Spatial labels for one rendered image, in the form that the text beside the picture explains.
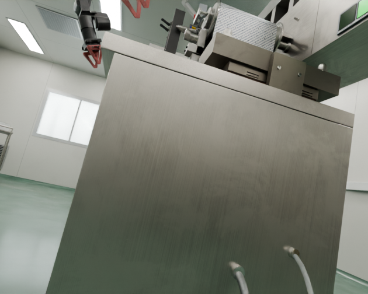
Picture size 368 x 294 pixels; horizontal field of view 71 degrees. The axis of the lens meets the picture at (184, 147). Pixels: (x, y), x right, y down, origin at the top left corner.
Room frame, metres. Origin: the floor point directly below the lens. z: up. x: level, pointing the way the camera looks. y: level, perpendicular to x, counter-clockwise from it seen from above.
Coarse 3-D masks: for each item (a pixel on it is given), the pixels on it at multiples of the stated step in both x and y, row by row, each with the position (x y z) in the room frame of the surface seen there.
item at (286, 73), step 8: (272, 56) 0.65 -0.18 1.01; (280, 56) 0.64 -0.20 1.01; (272, 64) 0.64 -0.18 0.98; (280, 64) 0.64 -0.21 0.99; (288, 64) 0.64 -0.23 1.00; (296, 64) 0.65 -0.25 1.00; (304, 64) 0.65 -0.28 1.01; (272, 72) 0.64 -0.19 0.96; (280, 72) 0.64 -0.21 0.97; (288, 72) 0.65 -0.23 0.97; (296, 72) 0.65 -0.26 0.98; (304, 72) 0.66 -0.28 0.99; (272, 80) 0.64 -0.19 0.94; (280, 80) 0.64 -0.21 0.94; (288, 80) 0.65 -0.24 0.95; (296, 80) 0.65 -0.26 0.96; (280, 88) 0.64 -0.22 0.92; (288, 88) 0.65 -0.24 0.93; (296, 88) 0.65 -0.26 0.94
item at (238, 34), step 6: (216, 24) 0.82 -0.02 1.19; (222, 24) 0.83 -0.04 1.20; (216, 30) 0.82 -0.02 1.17; (222, 30) 0.83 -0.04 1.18; (234, 30) 0.84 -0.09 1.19; (240, 30) 0.84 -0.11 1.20; (234, 36) 0.84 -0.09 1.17; (240, 36) 0.84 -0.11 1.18; (246, 36) 0.85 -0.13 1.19; (252, 36) 0.85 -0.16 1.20; (246, 42) 0.85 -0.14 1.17; (252, 42) 0.85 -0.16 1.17; (258, 42) 0.86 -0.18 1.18; (264, 42) 0.86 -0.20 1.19; (270, 42) 0.87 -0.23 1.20; (264, 48) 0.86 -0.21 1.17; (270, 48) 0.87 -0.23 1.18
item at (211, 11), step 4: (212, 8) 0.85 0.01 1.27; (208, 12) 0.87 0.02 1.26; (212, 12) 0.84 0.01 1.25; (208, 16) 0.85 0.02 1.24; (212, 16) 0.85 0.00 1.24; (204, 20) 0.90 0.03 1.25; (208, 20) 0.85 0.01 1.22; (204, 24) 0.88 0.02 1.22; (208, 24) 0.87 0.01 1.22; (204, 28) 0.89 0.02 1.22; (208, 28) 0.88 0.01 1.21
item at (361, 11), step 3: (363, 0) 0.61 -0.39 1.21; (366, 0) 0.60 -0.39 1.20; (360, 3) 0.62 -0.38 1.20; (363, 3) 0.61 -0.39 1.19; (366, 3) 0.60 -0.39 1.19; (360, 6) 0.61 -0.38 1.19; (363, 6) 0.60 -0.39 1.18; (366, 6) 0.60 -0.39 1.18; (360, 9) 0.61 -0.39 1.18; (363, 9) 0.60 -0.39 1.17; (366, 9) 0.59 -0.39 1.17; (360, 12) 0.61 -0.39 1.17; (363, 12) 0.60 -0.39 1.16; (357, 15) 0.62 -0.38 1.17; (360, 15) 0.61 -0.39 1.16
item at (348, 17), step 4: (352, 8) 0.64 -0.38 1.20; (348, 12) 0.65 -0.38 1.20; (352, 12) 0.64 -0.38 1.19; (344, 16) 0.67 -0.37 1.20; (348, 16) 0.65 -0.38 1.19; (352, 16) 0.64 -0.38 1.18; (344, 20) 0.67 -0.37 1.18; (348, 20) 0.65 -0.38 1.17; (352, 20) 0.64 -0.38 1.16; (340, 24) 0.68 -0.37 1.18; (344, 24) 0.66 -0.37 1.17; (340, 28) 0.68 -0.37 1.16
